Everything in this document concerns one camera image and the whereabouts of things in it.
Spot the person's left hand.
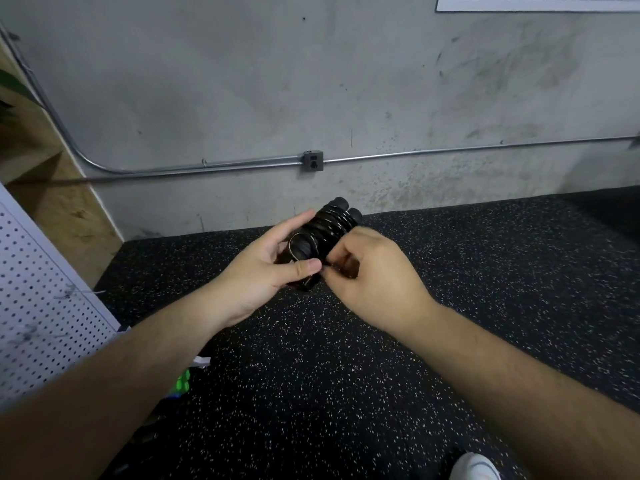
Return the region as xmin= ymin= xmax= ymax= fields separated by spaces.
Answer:
xmin=205 ymin=209 xmax=323 ymax=331

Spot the person's right hand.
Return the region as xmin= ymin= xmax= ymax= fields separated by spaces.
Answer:
xmin=322 ymin=225 xmax=441 ymax=336

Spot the black foam-handled jump rope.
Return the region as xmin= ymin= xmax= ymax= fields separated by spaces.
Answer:
xmin=277 ymin=197 xmax=363 ymax=293

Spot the white pegboard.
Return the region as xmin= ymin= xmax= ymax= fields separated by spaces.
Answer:
xmin=0 ymin=185 xmax=123 ymax=401

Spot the person's right forearm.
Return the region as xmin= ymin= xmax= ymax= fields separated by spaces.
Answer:
xmin=410 ymin=305 xmax=640 ymax=480

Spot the person's left forearm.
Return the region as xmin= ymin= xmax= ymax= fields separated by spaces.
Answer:
xmin=0 ymin=293 xmax=229 ymax=480

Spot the metal conduit pipe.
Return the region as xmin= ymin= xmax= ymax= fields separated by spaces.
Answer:
xmin=0 ymin=25 xmax=640 ymax=181

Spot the white right shoe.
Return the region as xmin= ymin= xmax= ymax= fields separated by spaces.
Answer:
xmin=449 ymin=451 xmax=502 ymax=480

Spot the plywood shelf unit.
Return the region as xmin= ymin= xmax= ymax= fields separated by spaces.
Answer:
xmin=0 ymin=45 xmax=123 ymax=288

